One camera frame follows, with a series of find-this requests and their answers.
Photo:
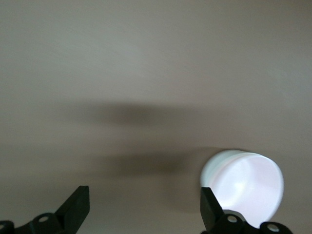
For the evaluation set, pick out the brown table cover sheet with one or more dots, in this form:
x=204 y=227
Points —
x=122 y=61

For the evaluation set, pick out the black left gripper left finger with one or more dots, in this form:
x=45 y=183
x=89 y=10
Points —
x=70 y=214

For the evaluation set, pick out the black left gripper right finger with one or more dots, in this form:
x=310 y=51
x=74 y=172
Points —
x=212 y=214

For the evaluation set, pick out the white cup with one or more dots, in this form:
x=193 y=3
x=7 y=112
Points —
x=251 y=185

